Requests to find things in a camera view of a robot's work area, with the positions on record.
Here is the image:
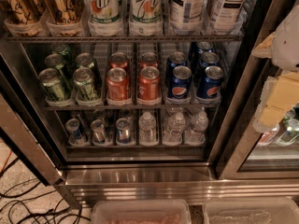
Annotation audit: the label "back right Pepsi can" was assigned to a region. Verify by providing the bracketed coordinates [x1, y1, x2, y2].
[196, 51, 220, 74]

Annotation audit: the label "green can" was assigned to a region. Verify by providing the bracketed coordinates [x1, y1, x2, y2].
[73, 67, 99, 101]
[75, 52, 102, 86]
[38, 68, 70, 102]
[45, 53, 72, 87]

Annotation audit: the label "middle blue silver can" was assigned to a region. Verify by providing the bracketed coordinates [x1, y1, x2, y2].
[91, 119, 107, 145]

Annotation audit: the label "blue silver can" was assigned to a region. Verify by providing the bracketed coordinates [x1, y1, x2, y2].
[116, 118, 131, 144]
[65, 119, 88, 145]
[91, 119, 107, 145]

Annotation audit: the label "right clear plastic bin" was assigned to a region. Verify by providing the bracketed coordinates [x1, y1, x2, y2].
[203, 197, 299, 224]

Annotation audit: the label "right water bottle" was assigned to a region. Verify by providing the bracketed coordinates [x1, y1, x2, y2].
[185, 111, 208, 146]

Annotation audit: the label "left Teas Tea bottle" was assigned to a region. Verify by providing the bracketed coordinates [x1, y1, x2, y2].
[170, 0, 204, 24]

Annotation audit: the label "middle water bottle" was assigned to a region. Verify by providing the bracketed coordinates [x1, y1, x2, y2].
[163, 112, 186, 147]

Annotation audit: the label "front left green can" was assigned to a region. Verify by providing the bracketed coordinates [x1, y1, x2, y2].
[38, 68, 70, 102]

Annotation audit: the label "left LaCroix can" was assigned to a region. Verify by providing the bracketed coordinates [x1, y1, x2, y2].
[0, 0, 46, 25]

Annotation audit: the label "7up can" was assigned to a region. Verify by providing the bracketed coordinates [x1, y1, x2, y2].
[130, 0, 161, 24]
[90, 0, 120, 23]

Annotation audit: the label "clear plastic bin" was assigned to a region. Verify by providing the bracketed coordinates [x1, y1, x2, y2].
[91, 200, 192, 224]
[203, 197, 299, 224]

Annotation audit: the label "middle left green can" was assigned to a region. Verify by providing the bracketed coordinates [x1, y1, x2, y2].
[45, 53, 72, 87]

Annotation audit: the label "right blue silver can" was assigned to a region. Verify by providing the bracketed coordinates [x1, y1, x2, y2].
[116, 118, 131, 144]

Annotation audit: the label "pepsi can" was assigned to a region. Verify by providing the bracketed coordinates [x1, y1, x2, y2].
[166, 51, 187, 77]
[196, 51, 220, 74]
[196, 65, 223, 99]
[167, 65, 192, 99]

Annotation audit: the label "front right orange can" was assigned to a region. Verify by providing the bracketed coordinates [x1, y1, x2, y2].
[139, 66, 161, 100]

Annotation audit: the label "left clear plastic bin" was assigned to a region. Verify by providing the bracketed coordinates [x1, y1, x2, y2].
[91, 200, 192, 224]

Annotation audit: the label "orange can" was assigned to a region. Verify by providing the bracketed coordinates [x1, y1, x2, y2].
[109, 52, 129, 72]
[107, 67, 129, 101]
[139, 66, 161, 100]
[139, 52, 158, 68]

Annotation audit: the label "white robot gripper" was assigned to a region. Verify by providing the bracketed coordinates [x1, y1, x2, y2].
[251, 5, 299, 133]

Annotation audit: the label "right Teas Tea bottle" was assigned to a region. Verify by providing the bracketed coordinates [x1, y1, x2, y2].
[207, 0, 245, 30]

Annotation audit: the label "middle wire shelf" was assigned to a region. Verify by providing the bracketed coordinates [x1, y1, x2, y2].
[44, 104, 219, 111]

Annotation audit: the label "middle right green can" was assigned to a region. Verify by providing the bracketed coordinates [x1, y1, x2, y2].
[75, 52, 102, 86]

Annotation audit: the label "front left orange can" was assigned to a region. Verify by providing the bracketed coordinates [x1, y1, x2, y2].
[107, 67, 129, 101]

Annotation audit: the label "left water bottle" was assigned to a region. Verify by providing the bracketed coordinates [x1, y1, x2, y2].
[138, 111, 157, 146]

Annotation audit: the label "top wire shelf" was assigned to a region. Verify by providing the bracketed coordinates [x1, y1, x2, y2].
[5, 35, 244, 43]

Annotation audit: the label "back left Pepsi can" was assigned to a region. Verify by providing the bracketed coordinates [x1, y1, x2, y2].
[166, 51, 187, 77]

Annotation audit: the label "front right green can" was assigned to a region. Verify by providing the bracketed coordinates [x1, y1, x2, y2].
[73, 67, 99, 101]

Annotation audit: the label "black floor cables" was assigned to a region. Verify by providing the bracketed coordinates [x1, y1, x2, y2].
[0, 156, 92, 224]

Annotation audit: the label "teas tea bottle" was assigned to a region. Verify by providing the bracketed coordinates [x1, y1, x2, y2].
[170, 0, 204, 24]
[207, 0, 245, 30]

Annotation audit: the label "back left orange can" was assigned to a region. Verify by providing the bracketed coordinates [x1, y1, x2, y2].
[109, 52, 129, 72]

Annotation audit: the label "wire shelf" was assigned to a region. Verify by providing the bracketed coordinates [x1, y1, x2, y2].
[44, 104, 219, 111]
[5, 35, 244, 43]

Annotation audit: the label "front left Pepsi can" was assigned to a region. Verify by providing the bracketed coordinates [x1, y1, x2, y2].
[167, 65, 192, 99]

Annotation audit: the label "water bottle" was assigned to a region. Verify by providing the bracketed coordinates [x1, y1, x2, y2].
[163, 112, 186, 147]
[138, 111, 157, 146]
[185, 111, 208, 146]

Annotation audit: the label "steel fridge door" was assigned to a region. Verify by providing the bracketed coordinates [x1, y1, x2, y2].
[0, 41, 64, 187]

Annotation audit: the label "back right orange can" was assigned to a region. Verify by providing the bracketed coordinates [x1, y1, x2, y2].
[139, 52, 158, 68]

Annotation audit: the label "front right Pepsi can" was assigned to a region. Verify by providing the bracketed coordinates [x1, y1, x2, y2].
[196, 65, 223, 99]

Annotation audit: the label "left blue silver can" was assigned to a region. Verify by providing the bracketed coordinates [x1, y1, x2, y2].
[65, 119, 88, 145]

